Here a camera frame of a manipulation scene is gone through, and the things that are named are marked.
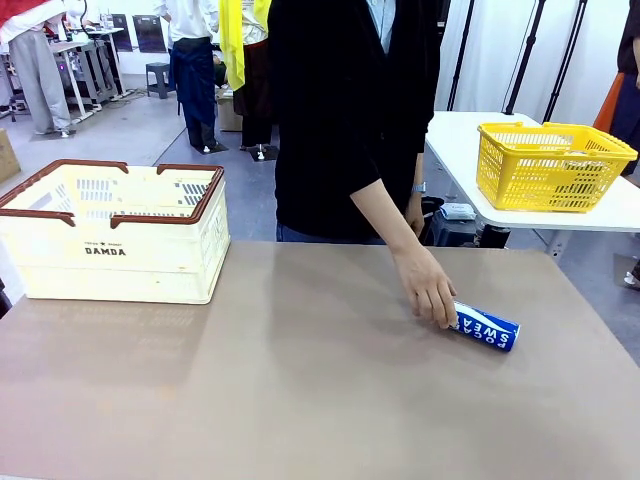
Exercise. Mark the person's right hand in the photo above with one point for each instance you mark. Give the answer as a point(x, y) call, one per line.
point(427, 285)

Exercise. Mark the person's left hand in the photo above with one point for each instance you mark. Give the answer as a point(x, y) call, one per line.
point(415, 215)

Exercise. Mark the blue Pocari Sweat can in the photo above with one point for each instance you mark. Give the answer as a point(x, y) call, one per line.
point(492, 335)

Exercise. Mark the person's left forearm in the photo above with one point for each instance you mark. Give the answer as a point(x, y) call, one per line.
point(419, 170)

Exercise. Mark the yellow plastic shopping basket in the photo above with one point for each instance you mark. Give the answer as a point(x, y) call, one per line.
point(530, 175)

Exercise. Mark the cream basket with brown rim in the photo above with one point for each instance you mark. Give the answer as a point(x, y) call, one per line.
point(115, 272)

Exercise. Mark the light blue wristwatch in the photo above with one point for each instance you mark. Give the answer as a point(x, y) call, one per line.
point(419, 188)

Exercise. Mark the black stool with bag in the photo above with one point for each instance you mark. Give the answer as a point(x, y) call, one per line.
point(452, 232)

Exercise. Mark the white wet wipes pack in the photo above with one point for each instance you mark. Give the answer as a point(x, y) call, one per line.
point(457, 211)

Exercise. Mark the white side table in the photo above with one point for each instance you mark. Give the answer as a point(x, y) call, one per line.
point(450, 145)

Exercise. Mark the person in black cardigan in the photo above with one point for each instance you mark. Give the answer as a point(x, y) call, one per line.
point(325, 125)

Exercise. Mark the black tripod leg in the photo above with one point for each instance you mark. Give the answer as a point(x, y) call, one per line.
point(567, 55)
point(525, 55)
point(461, 55)

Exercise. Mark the brown cardboard box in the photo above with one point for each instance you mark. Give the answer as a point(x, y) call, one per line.
point(227, 112)

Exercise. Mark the person in orange and navy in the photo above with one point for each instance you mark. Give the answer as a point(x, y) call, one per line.
point(627, 90)

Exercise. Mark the yellow hanging cloth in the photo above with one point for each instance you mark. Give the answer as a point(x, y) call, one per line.
point(232, 45)

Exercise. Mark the person in white shirt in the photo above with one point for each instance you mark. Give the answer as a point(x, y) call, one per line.
point(192, 60)

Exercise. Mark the grey plastic stool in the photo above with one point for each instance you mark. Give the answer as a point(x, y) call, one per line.
point(159, 80)

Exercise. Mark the white workshop desk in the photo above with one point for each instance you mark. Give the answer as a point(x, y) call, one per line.
point(85, 65)

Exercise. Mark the person in grey trousers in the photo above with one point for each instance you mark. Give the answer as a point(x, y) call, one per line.
point(35, 75)

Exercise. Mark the flat cardboard box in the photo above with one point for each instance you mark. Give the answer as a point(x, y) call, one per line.
point(7, 155)

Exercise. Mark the dark wall poster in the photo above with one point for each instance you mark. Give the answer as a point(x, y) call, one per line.
point(149, 34)
point(121, 32)

